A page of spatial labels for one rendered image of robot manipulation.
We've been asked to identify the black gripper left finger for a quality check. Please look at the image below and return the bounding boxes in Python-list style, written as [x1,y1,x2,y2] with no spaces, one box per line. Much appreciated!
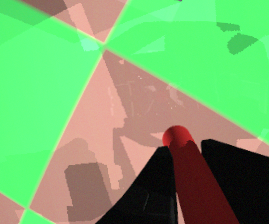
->
[95,145,179,224]

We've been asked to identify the red peg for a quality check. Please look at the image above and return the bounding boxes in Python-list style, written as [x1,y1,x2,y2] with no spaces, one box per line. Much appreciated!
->
[163,125,239,224]

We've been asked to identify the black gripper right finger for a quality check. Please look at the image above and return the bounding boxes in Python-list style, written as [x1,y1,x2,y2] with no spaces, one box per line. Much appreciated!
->
[201,139,269,224]

